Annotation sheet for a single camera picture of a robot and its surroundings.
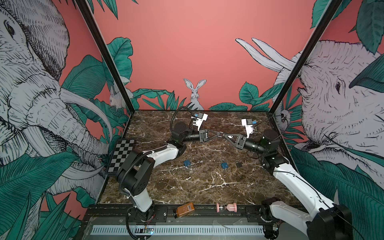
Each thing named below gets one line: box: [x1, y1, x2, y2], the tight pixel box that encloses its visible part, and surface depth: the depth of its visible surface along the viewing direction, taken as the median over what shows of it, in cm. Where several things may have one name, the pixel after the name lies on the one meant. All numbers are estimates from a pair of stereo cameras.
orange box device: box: [177, 202, 195, 218], surface depth 74 cm
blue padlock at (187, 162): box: [183, 159, 191, 167], surface depth 94 cm
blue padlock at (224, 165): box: [221, 162, 229, 169], surface depth 92 cm
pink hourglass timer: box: [216, 202, 238, 213], surface depth 76 cm
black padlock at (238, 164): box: [235, 159, 243, 168], surface depth 95 cm
